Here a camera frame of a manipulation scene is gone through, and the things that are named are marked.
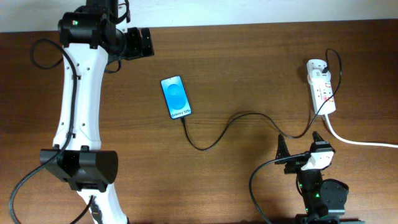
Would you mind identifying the blue screen Galaxy smartphone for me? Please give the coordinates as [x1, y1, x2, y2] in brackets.
[160, 75, 192, 119]

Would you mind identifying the black USB charging cable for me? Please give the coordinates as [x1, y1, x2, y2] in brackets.
[180, 49, 343, 152]

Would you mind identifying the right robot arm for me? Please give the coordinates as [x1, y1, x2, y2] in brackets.
[275, 131, 349, 223]

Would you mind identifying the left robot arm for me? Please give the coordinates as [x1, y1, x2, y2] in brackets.
[40, 0, 154, 223]

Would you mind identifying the white power strip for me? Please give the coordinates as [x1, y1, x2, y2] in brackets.
[307, 59, 336, 116]

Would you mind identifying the right black camera cable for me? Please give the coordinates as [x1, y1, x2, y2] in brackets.
[248, 152, 312, 224]

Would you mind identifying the black camera cable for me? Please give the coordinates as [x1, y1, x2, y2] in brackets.
[8, 0, 131, 224]
[248, 152, 312, 224]

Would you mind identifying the white power strip cord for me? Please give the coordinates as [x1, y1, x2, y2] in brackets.
[323, 114, 398, 149]

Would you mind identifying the left black camera cable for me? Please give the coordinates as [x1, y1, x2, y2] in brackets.
[8, 0, 131, 224]

